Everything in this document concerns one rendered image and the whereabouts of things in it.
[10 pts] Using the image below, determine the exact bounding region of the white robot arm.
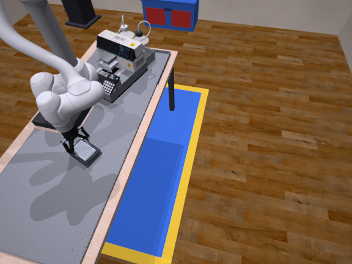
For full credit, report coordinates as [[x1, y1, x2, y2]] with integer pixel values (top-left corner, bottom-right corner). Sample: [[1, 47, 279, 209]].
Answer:
[[0, 0, 105, 133]]

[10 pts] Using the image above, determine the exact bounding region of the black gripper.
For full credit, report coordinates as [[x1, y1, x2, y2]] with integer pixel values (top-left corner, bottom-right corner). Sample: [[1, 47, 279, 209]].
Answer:
[[60, 125, 91, 157]]

